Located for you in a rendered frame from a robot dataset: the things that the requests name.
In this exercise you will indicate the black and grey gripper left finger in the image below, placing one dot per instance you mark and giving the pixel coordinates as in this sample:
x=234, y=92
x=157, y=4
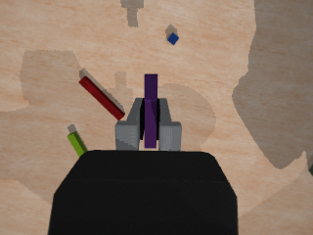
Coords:
x=128, y=133

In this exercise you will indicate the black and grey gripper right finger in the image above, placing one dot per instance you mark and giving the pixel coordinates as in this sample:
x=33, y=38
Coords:
x=168, y=132

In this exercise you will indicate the dark red rod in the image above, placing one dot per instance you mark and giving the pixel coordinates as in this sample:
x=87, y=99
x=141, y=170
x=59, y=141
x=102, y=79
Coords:
x=102, y=98

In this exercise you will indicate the small dark blue block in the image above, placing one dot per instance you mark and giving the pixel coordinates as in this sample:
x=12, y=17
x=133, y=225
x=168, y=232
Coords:
x=173, y=38

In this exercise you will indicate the lime green rod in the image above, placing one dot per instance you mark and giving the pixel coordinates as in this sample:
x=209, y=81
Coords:
x=76, y=143

